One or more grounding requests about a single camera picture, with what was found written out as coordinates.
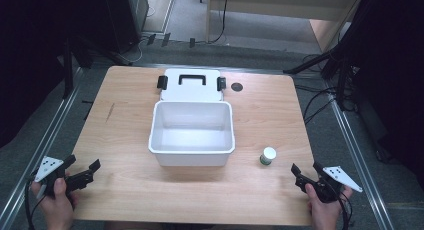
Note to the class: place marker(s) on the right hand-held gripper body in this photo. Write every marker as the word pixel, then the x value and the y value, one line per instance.
pixel 340 176

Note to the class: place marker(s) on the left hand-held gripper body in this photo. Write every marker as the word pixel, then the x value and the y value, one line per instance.
pixel 50 168

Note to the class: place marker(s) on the white bottle with green label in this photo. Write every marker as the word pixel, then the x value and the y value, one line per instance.
pixel 267 155

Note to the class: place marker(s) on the white storage box with lid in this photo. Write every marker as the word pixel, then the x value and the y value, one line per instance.
pixel 191 133

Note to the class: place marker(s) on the person's right hand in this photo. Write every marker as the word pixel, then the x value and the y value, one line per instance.
pixel 323 213

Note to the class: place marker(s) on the person's left hand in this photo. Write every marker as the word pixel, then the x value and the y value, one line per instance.
pixel 56 208

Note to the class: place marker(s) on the black upright stand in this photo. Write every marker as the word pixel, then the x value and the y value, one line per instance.
pixel 68 70

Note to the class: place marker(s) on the dark round table cap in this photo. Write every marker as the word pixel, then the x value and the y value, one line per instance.
pixel 237 87

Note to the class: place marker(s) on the black tripod stand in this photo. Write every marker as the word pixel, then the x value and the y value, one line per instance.
pixel 313 61

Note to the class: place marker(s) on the dark curtain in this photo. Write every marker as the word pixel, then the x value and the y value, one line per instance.
pixel 393 73
pixel 26 56

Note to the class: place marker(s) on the black cabinet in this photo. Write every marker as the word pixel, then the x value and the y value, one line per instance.
pixel 123 16

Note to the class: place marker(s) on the light wooden furniture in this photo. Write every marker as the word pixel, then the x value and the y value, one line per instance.
pixel 266 3

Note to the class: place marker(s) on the aluminium floor rail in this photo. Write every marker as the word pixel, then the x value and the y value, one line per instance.
pixel 40 150
pixel 360 156

